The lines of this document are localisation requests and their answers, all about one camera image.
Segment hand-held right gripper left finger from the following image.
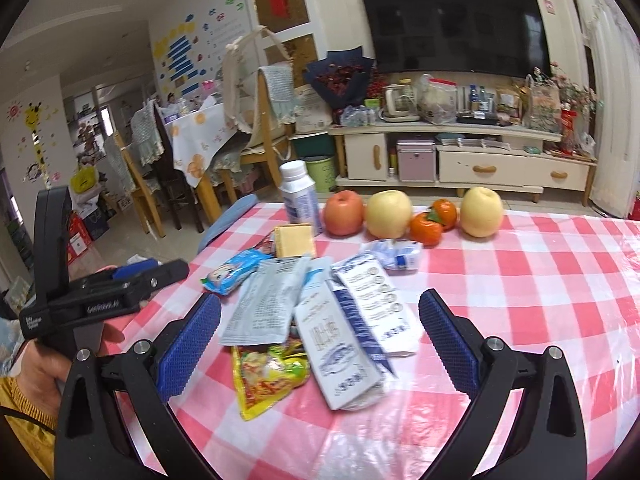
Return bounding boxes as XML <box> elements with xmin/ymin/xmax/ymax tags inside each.
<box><xmin>54</xmin><ymin>292</ymin><xmax>223</xmax><ymax>480</ymax></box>

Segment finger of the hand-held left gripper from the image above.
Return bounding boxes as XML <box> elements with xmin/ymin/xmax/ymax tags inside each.
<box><xmin>131</xmin><ymin>259</ymin><xmax>190</xmax><ymax>295</ymax></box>
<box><xmin>111</xmin><ymin>258</ymin><xmax>160</xmax><ymax>282</ymax></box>

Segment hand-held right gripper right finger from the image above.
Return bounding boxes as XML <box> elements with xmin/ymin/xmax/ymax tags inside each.
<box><xmin>419</xmin><ymin>289</ymin><xmax>587</xmax><ymax>480</ymax></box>

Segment blue cartoon snack wrapper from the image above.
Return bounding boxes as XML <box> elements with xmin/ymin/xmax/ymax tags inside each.
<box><xmin>201</xmin><ymin>248</ymin><xmax>273</xmax><ymax>297</ymax></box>

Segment yellow green snack wrapper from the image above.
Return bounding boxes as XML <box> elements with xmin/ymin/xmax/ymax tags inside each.
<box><xmin>231</xmin><ymin>342</ymin><xmax>312</xmax><ymax>422</ymax></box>

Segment white carton round icons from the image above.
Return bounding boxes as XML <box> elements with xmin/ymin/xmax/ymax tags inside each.
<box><xmin>331</xmin><ymin>254</ymin><xmax>422</xmax><ymax>358</ymax></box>

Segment grey foil packet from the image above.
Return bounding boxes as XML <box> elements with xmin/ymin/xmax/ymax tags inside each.
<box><xmin>220</xmin><ymin>257</ymin><xmax>312</xmax><ymax>347</ymax></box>

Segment white blue wrapper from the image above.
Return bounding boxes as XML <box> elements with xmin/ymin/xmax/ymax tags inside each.
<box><xmin>361</xmin><ymin>239</ymin><xmax>424</xmax><ymax>273</ymax></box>

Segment yellow square packet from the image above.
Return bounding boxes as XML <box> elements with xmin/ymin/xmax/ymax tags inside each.
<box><xmin>272</xmin><ymin>224</ymin><xmax>317</xmax><ymax>260</ymax></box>

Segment person's left hand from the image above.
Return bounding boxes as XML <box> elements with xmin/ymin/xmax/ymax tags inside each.
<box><xmin>5</xmin><ymin>324</ymin><xmax>126</xmax><ymax>402</ymax></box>

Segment red gift boxes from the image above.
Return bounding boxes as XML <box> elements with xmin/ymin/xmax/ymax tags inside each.
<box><xmin>64</xmin><ymin>212</ymin><xmax>95</xmax><ymax>262</ymax></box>

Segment blue denim cloth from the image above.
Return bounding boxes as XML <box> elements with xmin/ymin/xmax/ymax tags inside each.
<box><xmin>197</xmin><ymin>195</ymin><xmax>259</xmax><ymax>256</ymax></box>

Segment light wooden chair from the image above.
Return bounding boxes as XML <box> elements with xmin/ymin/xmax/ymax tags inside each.
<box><xmin>114</xmin><ymin>130</ymin><xmax>167</xmax><ymax>239</ymax></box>

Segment yellow bag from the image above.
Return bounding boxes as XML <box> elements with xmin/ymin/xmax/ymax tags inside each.
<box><xmin>70</xmin><ymin>166</ymin><xmax>100</xmax><ymax>194</ymax></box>

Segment dark wooden chair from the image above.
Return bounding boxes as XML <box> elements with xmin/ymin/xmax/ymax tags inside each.
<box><xmin>150</xmin><ymin>104</ymin><xmax>203</xmax><ymax>232</ymax></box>

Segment orange persimmon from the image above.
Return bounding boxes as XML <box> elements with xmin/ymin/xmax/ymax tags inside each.
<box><xmin>410</xmin><ymin>211</ymin><xmax>445</xmax><ymax>247</ymax></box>
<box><xmin>430</xmin><ymin>198</ymin><xmax>458</xmax><ymax>231</ymax></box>

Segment yellow pear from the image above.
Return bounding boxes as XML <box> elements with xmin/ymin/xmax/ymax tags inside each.
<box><xmin>460</xmin><ymin>186</ymin><xmax>504</xmax><ymax>238</ymax></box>

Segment yellow apple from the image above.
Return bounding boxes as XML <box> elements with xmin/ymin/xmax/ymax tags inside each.
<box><xmin>365</xmin><ymin>189</ymin><xmax>414</xmax><ymax>240</ymax></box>

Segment white plastic bottle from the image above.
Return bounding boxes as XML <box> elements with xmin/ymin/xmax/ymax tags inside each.
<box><xmin>278</xmin><ymin>160</ymin><xmax>323</xmax><ymax>238</ymax></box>

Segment red apple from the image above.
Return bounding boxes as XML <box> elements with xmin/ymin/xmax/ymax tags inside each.
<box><xmin>322</xmin><ymin>190</ymin><xmax>365</xmax><ymax>237</ymax></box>

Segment light green waste bin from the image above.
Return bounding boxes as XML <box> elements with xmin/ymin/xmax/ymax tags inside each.
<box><xmin>302</xmin><ymin>156</ymin><xmax>337</xmax><ymax>194</ymax></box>

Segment cream television cabinet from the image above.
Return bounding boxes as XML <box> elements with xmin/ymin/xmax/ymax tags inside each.
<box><xmin>327</xmin><ymin>119</ymin><xmax>599</xmax><ymax>206</ymax></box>

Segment pink storage box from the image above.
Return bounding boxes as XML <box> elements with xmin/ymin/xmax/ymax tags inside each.
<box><xmin>396</xmin><ymin>139</ymin><xmax>437</xmax><ymax>182</ymax></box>

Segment dark green bin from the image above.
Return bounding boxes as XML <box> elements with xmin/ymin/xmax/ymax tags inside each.
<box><xmin>290</xmin><ymin>134</ymin><xmax>335</xmax><ymax>160</ymax></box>

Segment wooden chair with green cover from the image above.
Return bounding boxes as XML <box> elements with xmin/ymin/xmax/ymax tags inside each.
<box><xmin>240</xmin><ymin>64</ymin><xmax>301</xmax><ymax>190</ymax></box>

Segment clear plastic bag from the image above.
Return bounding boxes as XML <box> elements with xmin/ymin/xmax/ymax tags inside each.
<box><xmin>417</xmin><ymin>74</ymin><xmax>459</xmax><ymax>126</ymax></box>

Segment pack of water bottles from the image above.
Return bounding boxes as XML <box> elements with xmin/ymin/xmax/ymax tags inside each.
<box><xmin>340</xmin><ymin>105</ymin><xmax>377</xmax><ymax>128</ymax></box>

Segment white electric kettle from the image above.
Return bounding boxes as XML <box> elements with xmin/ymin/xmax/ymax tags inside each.
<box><xmin>382</xmin><ymin>83</ymin><xmax>421</xmax><ymax>122</ymax></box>

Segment patterned gift bag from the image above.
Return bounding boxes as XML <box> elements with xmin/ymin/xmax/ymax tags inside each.
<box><xmin>522</xmin><ymin>74</ymin><xmax>564</xmax><ymax>134</ymax></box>

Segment dark blue flower bouquet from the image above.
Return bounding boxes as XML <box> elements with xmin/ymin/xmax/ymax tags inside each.
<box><xmin>302</xmin><ymin>46</ymin><xmax>377</xmax><ymax>111</ymax></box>

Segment pink artificial flowers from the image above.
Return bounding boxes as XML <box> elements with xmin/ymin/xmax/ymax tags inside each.
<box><xmin>550</xmin><ymin>62</ymin><xmax>599</xmax><ymax>113</ymax></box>

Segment white curtain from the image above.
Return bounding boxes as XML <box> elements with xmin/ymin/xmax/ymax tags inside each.
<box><xmin>567</xmin><ymin>0</ymin><xmax>640</xmax><ymax>221</ymax></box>

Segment black television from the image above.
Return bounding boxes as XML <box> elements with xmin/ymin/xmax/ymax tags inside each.
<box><xmin>359</xmin><ymin>0</ymin><xmax>554</xmax><ymax>79</ymax></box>

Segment giraffe wall sticker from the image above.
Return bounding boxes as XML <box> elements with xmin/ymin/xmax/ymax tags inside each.
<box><xmin>6</xmin><ymin>101</ymin><xmax>61</xmax><ymax>183</ymax></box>

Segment wall poster with blue strips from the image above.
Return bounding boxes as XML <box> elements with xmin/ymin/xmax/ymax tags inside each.
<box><xmin>151</xmin><ymin>7</ymin><xmax>251</xmax><ymax>97</ymax></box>

